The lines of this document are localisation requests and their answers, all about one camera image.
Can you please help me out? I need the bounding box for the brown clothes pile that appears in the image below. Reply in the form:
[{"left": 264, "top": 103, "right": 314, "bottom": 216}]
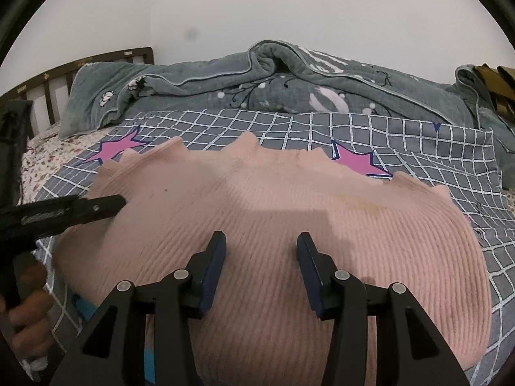
[{"left": 473, "top": 63, "right": 515, "bottom": 125}]

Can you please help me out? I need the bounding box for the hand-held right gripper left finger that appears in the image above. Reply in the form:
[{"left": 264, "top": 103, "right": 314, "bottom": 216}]
[{"left": 48, "top": 231, "right": 228, "bottom": 386}]

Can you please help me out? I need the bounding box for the dark wooden headboard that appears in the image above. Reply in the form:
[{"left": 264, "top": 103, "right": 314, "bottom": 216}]
[{"left": 0, "top": 47, "right": 155, "bottom": 137}]

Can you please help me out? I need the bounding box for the grey-green floral quilt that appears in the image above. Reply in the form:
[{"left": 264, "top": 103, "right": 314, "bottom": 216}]
[{"left": 60, "top": 40, "right": 515, "bottom": 189}]

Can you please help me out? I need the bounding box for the floral bed sheet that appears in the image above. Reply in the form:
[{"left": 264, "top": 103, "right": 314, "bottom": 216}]
[{"left": 20, "top": 126, "right": 105, "bottom": 206}]

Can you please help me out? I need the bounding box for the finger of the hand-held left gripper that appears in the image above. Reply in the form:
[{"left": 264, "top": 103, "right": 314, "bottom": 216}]
[{"left": 60, "top": 194, "right": 127, "bottom": 228}]

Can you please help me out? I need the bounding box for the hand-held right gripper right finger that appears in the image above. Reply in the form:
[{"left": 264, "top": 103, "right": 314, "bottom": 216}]
[{"left": 295, "top": 232, "right": 471, "bottom": 386}]

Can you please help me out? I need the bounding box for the pink knitted sweater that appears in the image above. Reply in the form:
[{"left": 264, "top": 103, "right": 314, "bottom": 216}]
[{"left": 52, "top": 133, "right": 493, "bottom": 386}]

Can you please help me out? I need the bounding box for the person's left hand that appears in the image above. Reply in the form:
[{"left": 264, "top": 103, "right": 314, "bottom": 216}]
[{"left": 0, "top": 263, "right": 55, "bottom": 371}]

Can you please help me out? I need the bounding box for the grey checked star-print sheet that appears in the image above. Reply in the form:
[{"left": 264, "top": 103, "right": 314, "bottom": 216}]
[{"left": 34, "top": 110, "right": 515, "bottom": 386}]

